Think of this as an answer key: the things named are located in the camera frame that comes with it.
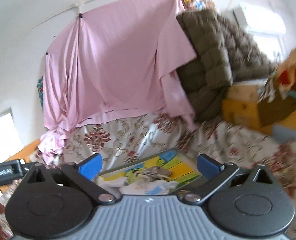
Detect white muslin cloth blue print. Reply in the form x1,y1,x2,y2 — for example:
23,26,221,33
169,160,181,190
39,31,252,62
98,177,179,196

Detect grey tray with cartoon picture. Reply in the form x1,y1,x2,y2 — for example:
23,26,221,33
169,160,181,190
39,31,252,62
95,148,201,197

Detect floral satin bed cover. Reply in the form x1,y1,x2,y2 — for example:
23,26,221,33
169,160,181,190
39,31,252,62
35,113,296,230

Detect beige grey knit cloth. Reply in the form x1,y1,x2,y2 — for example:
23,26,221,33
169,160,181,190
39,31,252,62
135,166,172,182

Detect olive quilted blanket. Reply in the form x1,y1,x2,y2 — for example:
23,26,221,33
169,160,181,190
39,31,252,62
177,9,277,122

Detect pink hanging sheet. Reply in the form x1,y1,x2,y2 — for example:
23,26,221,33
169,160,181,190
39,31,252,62
39,0,196,164

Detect colourful patterned fabric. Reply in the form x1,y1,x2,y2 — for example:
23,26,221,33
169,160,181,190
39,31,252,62
258,48,296,103

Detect wooden chair frame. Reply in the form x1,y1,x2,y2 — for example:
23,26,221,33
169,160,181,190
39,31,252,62
0,139,43,193

